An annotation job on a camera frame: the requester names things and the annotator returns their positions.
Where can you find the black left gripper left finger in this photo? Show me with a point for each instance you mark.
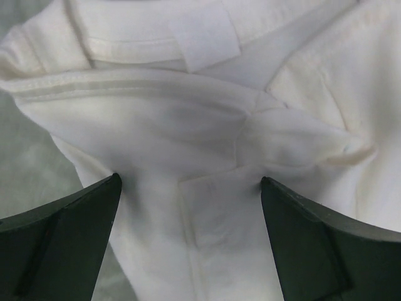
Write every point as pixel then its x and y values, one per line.
pixel 55 251

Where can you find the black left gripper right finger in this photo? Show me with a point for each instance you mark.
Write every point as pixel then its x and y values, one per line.
pixel 321 254

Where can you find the cream white t shirt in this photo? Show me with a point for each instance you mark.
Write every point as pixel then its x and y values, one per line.
pixel 193 102

